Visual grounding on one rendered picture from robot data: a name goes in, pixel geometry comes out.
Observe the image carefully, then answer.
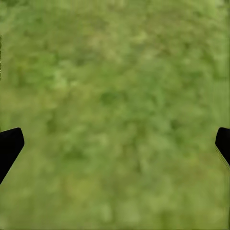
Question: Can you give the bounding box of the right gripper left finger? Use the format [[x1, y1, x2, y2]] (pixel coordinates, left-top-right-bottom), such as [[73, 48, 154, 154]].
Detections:
[[0, 127, 24, 184]]

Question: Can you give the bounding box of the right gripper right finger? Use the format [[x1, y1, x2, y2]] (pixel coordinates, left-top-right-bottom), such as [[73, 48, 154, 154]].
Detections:
[[215, 127, 230, 165]]

